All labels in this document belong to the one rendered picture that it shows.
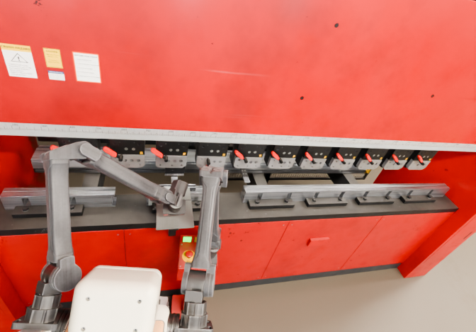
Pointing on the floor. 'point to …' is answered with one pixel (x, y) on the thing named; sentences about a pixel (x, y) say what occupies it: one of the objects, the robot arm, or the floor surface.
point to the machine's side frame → (454, 178)
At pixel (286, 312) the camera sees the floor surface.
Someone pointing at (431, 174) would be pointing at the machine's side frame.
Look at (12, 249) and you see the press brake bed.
